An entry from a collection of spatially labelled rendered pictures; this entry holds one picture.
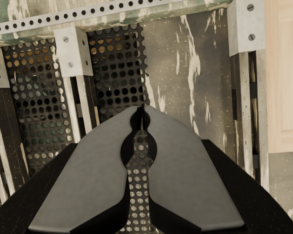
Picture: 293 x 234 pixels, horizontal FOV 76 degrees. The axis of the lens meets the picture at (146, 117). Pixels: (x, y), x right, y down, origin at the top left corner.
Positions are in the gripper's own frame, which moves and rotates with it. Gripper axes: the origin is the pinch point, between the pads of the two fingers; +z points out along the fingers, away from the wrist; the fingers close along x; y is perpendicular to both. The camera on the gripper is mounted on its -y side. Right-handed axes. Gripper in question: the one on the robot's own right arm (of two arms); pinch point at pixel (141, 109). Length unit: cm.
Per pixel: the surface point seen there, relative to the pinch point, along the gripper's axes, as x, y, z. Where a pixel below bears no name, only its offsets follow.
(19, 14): -35, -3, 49
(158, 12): 3.6, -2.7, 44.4
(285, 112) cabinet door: 37, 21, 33
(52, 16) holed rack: -25, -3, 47
